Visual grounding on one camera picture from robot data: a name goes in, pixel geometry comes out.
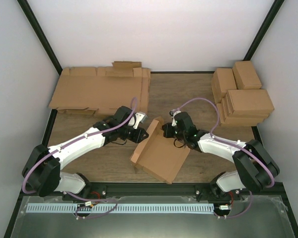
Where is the brown cardboard paper box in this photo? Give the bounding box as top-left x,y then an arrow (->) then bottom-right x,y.
130,117 -> 191,184

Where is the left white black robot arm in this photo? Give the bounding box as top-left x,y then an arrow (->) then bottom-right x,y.
22,106 -> 149,200

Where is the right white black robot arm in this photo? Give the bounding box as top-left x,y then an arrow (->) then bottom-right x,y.
162,111 -> 280,200

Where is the folded cardboard box front bottom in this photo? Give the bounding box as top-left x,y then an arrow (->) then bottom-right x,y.
216,103 -> 265,127

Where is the folded cardboard box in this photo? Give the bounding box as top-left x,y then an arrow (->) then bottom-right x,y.
232,61 -> 262,89
225,89 -> 274,117
216,103 -> 265,127
211,68 -> 237,104

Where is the folded cardboard box back left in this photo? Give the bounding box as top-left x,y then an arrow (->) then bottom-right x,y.
211,68 -> 237,104

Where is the folded cardboard box front top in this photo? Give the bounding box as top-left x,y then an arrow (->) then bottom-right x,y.
225,89 -> 274,117

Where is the folded cardboard box back right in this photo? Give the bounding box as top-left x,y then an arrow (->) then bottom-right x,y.
232,61 -> 262,89

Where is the stack of flat cardboard sheets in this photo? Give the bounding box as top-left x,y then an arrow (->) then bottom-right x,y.
49,61 -> 151,115

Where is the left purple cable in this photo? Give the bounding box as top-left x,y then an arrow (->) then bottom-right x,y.
22,96 -> 139,220

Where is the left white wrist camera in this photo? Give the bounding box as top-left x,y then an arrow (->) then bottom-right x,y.
132,112 -> 147,129

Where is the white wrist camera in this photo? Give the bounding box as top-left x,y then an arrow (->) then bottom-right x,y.
169,108 -> 181,127
132,112 -> 147,129

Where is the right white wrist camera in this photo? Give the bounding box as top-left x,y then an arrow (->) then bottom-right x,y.
169,108 -> 181,127

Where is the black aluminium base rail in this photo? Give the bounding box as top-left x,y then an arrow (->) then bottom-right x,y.
91,182 -> 214,201

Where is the light blue slotted cable duct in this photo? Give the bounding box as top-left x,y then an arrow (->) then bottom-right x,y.
26,203 -> 214,214

